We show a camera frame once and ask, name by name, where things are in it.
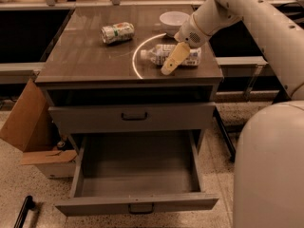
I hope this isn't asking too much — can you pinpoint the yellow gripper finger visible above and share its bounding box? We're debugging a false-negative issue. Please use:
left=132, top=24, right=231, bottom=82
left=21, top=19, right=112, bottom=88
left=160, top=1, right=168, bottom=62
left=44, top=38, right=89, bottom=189
left=161, top=42, right=190, bottom=75

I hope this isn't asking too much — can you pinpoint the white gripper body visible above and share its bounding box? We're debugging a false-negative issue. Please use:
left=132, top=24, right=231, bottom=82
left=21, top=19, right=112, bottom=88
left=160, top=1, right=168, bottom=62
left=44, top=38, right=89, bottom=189
left=174, top=14, right=211, bottom=48

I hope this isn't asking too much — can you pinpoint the clear plastic water bottle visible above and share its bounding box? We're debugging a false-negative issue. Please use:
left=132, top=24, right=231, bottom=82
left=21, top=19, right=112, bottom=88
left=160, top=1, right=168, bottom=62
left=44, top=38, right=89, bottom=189
left=140, top=44, right=201, bottom=67

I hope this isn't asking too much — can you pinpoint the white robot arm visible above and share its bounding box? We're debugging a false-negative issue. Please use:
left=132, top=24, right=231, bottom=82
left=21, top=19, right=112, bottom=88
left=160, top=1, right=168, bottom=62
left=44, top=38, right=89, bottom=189
left=161, top=0, right=304, bottom=228

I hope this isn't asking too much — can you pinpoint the closed grey upper drawer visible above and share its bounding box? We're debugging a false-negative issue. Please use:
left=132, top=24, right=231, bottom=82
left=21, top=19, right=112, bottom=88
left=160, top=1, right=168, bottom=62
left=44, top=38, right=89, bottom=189
left=48, top=103, right=215, bottom=135

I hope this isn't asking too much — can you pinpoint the grey drawer cabinet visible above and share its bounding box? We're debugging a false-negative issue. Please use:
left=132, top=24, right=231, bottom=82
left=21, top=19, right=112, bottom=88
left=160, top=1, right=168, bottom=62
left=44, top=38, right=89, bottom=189
left=34, top=5, right=224, bottom=218

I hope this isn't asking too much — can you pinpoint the open grey middle drawer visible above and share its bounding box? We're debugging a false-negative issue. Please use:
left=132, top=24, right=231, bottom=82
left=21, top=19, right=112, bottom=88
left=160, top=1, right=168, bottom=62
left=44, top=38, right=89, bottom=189
left=56, top=130, right=219, bottom=217

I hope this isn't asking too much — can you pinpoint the white bowl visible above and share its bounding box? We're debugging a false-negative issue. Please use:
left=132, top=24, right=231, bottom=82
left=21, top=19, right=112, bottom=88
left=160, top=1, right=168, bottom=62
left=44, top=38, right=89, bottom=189
left=160, top=11, right=189, bottom=37

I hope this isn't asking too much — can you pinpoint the crushed green white can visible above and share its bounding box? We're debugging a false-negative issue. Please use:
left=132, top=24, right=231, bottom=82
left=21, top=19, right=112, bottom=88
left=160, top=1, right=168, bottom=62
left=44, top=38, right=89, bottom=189
left=101, top=22, right=135, bottom=45

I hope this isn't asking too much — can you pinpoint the black chair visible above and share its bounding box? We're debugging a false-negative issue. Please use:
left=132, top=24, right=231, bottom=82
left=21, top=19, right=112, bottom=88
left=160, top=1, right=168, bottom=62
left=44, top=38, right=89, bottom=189
left=212, top=3, right=304, bottom=163

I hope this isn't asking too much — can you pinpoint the brown cardboard box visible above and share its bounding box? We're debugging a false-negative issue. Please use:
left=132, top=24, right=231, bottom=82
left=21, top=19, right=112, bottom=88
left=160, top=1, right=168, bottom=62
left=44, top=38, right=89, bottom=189
left=0, top=80, right=77, bottom=179

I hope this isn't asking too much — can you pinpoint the black bar on floor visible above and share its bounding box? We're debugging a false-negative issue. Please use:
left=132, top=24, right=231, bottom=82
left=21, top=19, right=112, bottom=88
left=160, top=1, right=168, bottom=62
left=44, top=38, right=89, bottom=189
left=13, top=196, right=36, bottom=228

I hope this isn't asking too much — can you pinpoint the black drawer handle lower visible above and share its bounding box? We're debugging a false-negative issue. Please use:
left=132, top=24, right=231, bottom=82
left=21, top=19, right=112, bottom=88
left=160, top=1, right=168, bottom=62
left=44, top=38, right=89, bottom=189
left=128, top=203, right=155, bottom=215

